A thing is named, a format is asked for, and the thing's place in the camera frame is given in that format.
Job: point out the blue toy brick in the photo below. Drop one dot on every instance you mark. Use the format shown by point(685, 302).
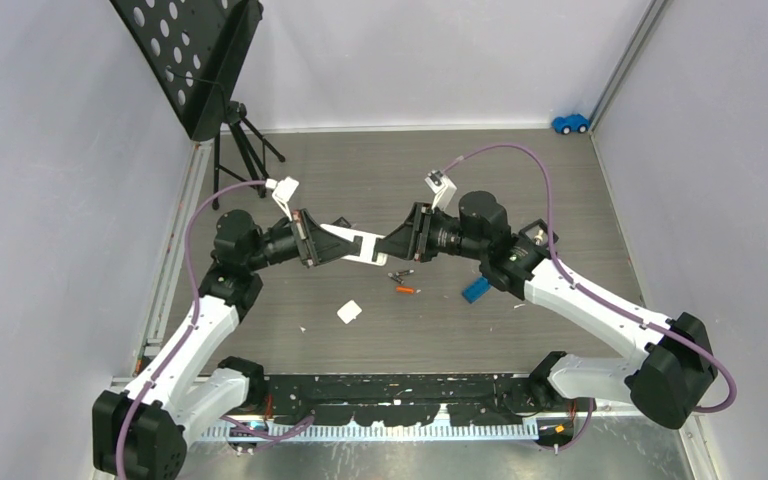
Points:
point(475, 290)

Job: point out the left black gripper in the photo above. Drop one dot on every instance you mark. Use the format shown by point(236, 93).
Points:
point(317, 246)

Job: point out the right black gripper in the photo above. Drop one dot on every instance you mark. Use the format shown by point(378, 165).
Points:
point(412, 240)

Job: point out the black perforated music stand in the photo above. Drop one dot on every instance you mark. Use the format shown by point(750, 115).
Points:
point(196, 50)

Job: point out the white red remote control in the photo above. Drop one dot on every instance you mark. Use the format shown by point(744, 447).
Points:
point(363, 248)

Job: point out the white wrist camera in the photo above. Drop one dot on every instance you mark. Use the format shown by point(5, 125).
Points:
point(282, 192)
point(442, 187)

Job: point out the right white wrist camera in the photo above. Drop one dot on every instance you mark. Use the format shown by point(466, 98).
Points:
point(442, 187)

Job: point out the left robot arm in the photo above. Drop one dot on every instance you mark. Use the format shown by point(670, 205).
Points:
point(146, 430)

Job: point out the black remote control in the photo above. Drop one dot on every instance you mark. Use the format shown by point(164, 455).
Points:
point(342, 222)

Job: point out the blue toy car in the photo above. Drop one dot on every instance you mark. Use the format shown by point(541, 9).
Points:
point(574, 123)

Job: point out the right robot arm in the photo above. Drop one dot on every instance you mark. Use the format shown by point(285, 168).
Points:
point(664, 365)

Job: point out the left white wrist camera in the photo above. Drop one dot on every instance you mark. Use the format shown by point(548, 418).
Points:
point(282, 192)

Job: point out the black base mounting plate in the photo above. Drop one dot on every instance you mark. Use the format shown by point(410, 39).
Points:
point(402, 400)

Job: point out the white battery cover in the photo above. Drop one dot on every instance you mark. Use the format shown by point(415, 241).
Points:
point(349, 312)

